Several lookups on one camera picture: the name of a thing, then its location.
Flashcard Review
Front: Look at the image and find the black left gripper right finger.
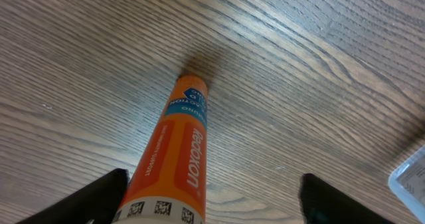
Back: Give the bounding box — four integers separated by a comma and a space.
299, 173, 393, 224

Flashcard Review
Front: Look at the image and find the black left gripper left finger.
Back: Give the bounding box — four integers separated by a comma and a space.
19, 168, 129, 224

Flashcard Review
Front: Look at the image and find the orange Redoxon tube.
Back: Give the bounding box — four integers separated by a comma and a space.
112, 75, 208, 224

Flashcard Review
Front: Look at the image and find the clear plastic container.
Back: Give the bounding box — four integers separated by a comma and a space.
388, 146, 425, 223

